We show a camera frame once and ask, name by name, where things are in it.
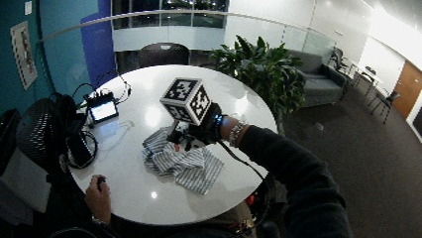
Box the striped grey white cloth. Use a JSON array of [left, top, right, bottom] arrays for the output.
[[142, 126, 226, 195]]

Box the white cube with black markers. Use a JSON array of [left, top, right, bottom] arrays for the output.
[[159, 76, 212, 126]]

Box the small black monitor device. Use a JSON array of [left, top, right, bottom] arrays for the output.
[[84, 91, 122, 125]]

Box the black mesh office chair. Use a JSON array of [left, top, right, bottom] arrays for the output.
[[15, 96, 76, 175]]

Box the dark round-back chair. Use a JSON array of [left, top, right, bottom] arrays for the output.
[[138, 42, 192, 69]]

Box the large green potted plant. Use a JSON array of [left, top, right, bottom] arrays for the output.
[[211, 34, 308, 117]]

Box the grey sofa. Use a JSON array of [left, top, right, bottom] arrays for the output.
[[287, 49, 351, 107]]

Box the black swivel office chair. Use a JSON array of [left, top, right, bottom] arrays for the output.
[[329, 46, 351, 73]]

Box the white desk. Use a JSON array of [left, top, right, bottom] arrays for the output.
[[351, 62, 385, 97]]

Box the black chair with thin legs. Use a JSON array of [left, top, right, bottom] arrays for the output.
[[368, 89, 403, 126]]

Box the wooden door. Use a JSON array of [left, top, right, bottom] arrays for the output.
[[392, 60, 422, 121]]

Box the black phone with cable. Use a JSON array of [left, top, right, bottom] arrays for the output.
[[66, 130, 100, 171]]

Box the thin wrist bracelet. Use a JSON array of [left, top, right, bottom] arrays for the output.
[[90, 215, 112, 228]]

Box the silver wrist bracelet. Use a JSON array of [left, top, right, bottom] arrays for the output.
[[227, 121, 251, 147]]

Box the black glove cable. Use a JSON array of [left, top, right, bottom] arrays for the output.
[[216, 140, 271, 216]]

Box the thin black looped cable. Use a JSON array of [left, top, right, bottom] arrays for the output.
[[71, 68, 134, 106]]

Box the glass railing with metal rail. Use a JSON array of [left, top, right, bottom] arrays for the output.
[[37, 9, 339, 60]]

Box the framed wall poster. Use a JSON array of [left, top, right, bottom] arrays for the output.
[[10, 20, 41, 91]]

